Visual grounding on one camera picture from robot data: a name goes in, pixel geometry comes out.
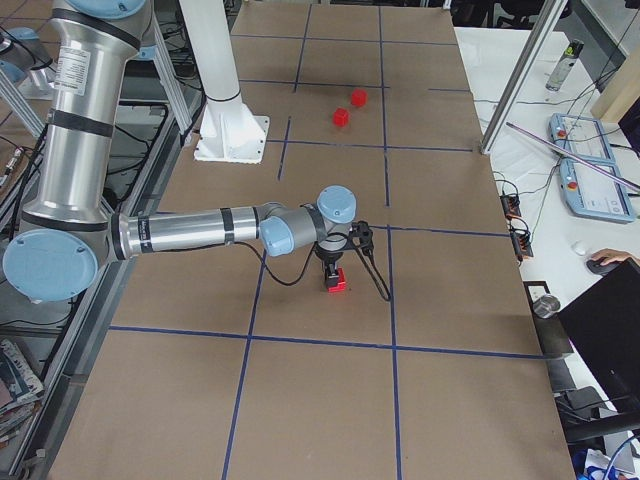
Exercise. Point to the person hand on mouse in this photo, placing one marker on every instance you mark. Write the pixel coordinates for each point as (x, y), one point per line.
(609, 256)

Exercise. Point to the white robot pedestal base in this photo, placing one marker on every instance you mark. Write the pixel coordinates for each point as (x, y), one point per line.
(229, 131)

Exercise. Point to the lower teach pendant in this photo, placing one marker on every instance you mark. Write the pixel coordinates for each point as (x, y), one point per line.
(591, 195)

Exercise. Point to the orange black connector lower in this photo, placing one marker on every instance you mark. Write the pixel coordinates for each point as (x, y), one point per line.
(521, 242)

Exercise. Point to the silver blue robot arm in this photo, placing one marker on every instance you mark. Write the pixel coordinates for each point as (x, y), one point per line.
(65, 238)

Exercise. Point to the red block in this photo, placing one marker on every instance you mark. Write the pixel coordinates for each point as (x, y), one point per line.
(336, 281)
(359, 97)
(341, 117)

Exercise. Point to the black computer mouse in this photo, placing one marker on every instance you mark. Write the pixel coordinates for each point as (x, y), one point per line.
(598, 267)

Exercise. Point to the black monitor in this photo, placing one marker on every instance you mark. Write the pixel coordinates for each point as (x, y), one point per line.
(603, 326)

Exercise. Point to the aluminium frame post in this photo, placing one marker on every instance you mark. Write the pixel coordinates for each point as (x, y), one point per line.
(549, 16)

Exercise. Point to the thin metal rod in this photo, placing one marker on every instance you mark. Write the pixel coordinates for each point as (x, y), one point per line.
(568, 154)

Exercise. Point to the orange black connector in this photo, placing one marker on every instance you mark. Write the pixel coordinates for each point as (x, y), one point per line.
(511, 206)
(521, 242)

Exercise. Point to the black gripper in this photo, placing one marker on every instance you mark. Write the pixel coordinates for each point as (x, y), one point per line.
(329, 261)

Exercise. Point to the upper teach pendant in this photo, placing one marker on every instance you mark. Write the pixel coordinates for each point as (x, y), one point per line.
(582, 136)

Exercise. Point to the teach pendant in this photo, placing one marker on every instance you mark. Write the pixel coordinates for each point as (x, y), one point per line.
(591, 195)
(582, 136)

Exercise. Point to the stack of magazines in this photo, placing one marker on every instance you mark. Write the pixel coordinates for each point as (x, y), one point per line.
(21, 391)

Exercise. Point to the metal cup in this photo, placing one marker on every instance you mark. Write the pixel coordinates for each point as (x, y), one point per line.
(546, 306)

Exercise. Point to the orange black connector upper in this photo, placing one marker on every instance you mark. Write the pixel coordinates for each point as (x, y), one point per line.
(511, 206)

